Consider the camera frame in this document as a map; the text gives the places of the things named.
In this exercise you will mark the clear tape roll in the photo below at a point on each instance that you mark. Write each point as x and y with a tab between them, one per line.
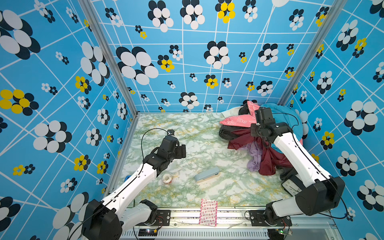
167	178

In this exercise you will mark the aluminium corner post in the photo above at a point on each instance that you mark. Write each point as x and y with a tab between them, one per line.
321	34
91	16

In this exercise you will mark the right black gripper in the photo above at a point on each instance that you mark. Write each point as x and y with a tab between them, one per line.
252	129

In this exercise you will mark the maroon cloth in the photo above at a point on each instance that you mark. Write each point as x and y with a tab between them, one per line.
271	159

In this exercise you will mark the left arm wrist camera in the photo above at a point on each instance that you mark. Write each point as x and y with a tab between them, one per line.
171	133

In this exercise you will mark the right green circuit board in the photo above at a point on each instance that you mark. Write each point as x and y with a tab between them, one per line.
278	234

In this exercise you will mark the pink printed cloth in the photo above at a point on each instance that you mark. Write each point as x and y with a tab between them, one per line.
245	118

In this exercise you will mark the light blue stapler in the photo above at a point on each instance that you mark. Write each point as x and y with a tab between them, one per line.
207	174

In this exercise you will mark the left aluminium corner post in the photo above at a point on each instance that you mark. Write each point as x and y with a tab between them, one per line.
91	16

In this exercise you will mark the aluminium front rail frame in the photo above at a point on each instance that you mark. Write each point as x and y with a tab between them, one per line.
217	224

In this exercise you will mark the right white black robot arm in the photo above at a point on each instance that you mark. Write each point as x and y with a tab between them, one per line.
321	191

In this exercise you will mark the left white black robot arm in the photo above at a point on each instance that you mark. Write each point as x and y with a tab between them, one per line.
109	218

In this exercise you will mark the lavender cloth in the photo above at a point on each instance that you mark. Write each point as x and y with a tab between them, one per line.
255	152

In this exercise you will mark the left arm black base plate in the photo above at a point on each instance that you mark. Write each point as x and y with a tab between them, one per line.
162	218

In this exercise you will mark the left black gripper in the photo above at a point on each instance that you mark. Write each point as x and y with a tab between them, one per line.
181	151

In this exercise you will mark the green circuit board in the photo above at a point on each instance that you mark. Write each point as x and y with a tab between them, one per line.
278	234
148	232

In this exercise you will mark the teal cloth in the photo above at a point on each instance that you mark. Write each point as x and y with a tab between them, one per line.
288	118

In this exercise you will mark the pink patterned packet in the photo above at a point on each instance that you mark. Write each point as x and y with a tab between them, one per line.
208	213

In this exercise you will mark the white cloth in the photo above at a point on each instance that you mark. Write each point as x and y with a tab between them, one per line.
231	112

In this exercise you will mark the left green circuit board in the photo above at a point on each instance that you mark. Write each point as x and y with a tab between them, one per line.
148	232

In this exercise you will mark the black cloth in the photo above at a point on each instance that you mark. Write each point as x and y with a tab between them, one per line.
232	132

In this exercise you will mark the right aluminium corner post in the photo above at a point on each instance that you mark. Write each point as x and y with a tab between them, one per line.
321	34

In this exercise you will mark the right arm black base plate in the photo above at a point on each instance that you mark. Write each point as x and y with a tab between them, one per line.
262	218

